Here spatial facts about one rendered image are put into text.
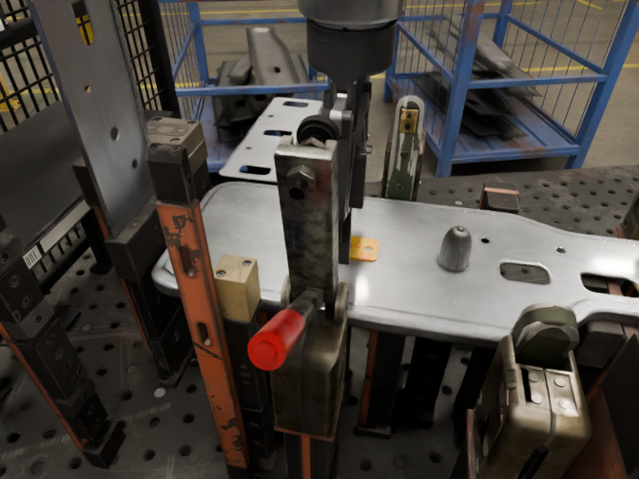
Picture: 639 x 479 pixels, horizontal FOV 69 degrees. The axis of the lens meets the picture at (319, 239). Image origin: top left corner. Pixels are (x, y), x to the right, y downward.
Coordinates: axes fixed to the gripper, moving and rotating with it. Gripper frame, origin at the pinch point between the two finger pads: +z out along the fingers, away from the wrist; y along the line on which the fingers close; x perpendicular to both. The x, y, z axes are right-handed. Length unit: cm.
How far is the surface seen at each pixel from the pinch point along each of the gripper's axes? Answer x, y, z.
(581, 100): -123, 316, 105
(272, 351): -0.4, -26.5, -10.1
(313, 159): -0.6, -17.4, -16.7
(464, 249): -13.1, -1.4, 1.5
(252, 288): 6.3, -12.8, 0.1
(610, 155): -122, 233, 105
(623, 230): -38.2, 20.6, 11.7
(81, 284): 54, 13, 34
